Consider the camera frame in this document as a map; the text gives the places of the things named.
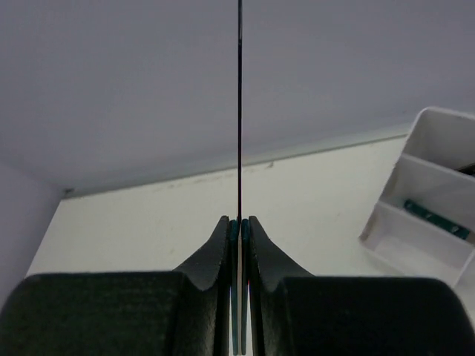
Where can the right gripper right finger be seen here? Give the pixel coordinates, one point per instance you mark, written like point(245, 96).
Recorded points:
point(294, 312)

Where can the black handled spoon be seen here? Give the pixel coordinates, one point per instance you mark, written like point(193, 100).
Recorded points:
point(468, 169)

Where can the green handled knife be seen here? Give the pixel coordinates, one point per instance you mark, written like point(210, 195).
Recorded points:
point(239, 236)

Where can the green handled fork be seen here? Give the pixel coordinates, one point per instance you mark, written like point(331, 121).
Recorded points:
point(443, 223)

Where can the white divided utensil container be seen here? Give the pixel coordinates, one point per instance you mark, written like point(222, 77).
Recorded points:
point(439, 143)

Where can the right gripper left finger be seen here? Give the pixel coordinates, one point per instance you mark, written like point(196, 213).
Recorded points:
point(184, 311)

